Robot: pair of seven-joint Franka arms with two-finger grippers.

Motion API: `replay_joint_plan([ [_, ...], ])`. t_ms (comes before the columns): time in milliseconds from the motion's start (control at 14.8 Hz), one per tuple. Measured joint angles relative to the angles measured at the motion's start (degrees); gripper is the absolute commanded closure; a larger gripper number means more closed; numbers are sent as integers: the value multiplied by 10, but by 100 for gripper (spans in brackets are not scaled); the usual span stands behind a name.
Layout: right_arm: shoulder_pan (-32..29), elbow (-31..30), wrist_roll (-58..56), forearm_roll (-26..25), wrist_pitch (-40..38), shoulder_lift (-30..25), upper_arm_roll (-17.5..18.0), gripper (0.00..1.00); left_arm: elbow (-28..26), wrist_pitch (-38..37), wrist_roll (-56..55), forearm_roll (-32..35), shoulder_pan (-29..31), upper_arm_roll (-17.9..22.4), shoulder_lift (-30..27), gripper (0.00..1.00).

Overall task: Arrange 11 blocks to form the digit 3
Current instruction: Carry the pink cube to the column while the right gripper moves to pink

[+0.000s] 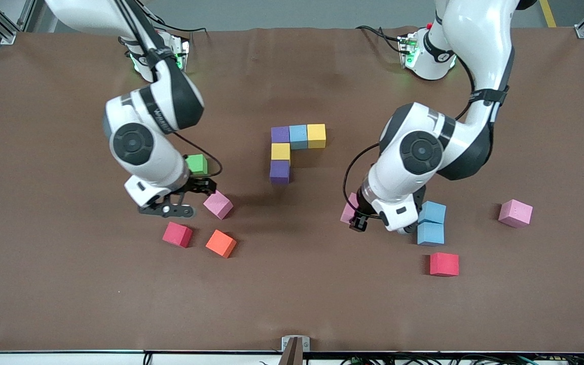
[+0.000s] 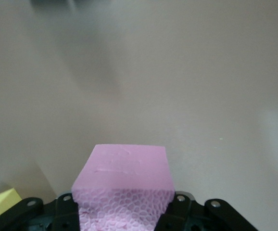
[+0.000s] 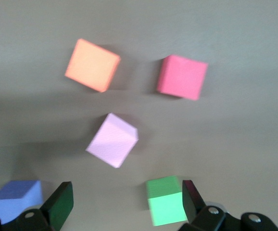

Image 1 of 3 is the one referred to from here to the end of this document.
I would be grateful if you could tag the brown table mat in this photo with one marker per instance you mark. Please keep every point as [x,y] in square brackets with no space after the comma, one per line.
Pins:
[69,284]

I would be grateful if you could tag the pink foam cube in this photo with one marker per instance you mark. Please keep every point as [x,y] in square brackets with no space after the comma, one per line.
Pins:
[515,213]
[218,205]
[348,208]

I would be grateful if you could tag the yellow floor tape strip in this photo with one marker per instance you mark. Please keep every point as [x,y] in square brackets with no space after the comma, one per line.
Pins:
[548,12]

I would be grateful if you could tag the yellow foam cube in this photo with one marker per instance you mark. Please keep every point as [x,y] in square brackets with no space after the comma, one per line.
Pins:
[316,136]
[280,151]

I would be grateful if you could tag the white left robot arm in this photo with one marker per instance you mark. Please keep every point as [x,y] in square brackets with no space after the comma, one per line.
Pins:
[479,30]

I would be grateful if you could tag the purple foam cube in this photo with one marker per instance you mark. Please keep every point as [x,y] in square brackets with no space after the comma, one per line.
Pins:
[279,172]
[281,135]

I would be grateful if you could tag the crimson foam cube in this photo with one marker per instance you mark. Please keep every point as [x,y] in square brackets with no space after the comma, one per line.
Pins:
[177,234]

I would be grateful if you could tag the green foam cube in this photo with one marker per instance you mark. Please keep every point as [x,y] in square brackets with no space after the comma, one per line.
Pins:
[198,163]

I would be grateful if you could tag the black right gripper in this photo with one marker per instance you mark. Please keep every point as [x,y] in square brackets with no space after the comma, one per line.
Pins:
[199,185]

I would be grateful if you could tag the light blue foam cube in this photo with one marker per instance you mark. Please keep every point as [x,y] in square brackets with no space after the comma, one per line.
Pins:
[431,234]
[298,137]
[434,213]

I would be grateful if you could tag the red foam cube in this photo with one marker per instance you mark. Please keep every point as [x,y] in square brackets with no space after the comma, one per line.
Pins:
[444,264]

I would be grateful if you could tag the white table edge rail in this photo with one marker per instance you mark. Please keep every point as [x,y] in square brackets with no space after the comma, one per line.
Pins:
[43,360]

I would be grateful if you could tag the orange foam cube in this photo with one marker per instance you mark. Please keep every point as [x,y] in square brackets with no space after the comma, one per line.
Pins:
[221,243]

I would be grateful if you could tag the metal edge bracket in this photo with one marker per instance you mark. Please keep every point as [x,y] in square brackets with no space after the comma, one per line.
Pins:
[287,343]

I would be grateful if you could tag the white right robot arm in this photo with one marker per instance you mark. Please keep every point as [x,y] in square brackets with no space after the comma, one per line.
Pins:
[165,162]

